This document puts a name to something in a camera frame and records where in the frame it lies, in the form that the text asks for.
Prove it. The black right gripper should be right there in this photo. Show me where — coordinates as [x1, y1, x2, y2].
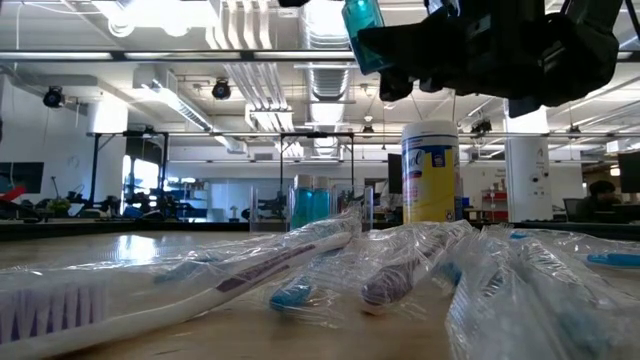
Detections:
[356, 0, 550, 120]

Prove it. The small teal mouthwash bottle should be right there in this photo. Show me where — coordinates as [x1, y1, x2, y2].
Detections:
[341, 0, 396, 76]
[312, 175, 333, 225]
[291, 173, 316, 230]

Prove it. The clear plastic organizer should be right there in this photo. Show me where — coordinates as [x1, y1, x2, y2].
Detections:
[248, 183, 376, 234]

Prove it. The purple toothbrush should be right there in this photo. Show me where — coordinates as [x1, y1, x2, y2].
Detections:
[349, 219, 476, 319]
[0, 212, 364, 360]

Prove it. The black monitor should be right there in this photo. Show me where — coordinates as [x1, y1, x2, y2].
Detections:
[387, 153, 404, 195]
[617, 151, 640, 195]

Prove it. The yellow white wipes canister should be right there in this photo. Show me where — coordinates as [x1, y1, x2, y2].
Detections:
[401, 119, 462, 227]

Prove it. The white pillar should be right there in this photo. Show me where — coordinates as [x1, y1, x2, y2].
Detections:
[503, 107, 554, 224]

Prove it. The red shelf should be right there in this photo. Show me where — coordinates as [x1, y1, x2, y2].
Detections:
[480, 188, 509, 224]

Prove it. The person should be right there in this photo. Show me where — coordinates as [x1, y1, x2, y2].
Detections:
[574, 179, 624, 224]

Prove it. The green plant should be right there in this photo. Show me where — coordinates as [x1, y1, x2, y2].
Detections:
[47, 196, 73, 217]

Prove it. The silver round ceiling duct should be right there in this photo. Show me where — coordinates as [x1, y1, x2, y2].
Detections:
[299, 0, 354, 101]

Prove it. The black background rig frame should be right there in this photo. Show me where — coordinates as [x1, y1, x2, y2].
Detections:
[85, 130, 171, 214]
[277, 131, 357, 201]

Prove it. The black frame light bar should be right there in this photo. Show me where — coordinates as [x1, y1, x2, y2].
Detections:
[0, 48, 640, 64]

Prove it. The black aluminium table frame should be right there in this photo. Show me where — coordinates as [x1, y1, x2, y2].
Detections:
[0, 218, 640, 242]

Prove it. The dark wall monitor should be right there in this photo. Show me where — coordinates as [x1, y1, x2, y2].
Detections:
[0, 161, 45, 195]

